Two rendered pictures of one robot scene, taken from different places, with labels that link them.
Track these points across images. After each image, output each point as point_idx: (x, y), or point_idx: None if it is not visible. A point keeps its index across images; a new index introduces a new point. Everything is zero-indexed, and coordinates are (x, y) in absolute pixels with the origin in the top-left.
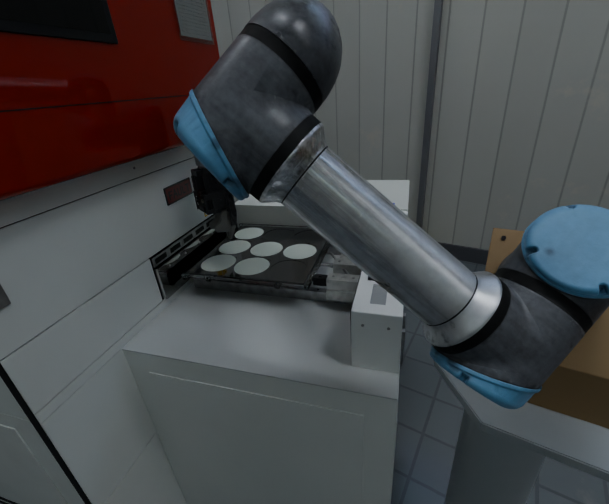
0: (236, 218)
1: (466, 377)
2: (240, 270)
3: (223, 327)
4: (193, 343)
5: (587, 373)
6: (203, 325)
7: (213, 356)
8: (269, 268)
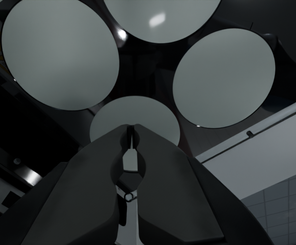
0: (224, 186)
1: None
2: (217, 116)
3: (241, 150)
4: (234, 183)
5: None
6: (214, 166)
7: (273, 175)
8: (281, 55)
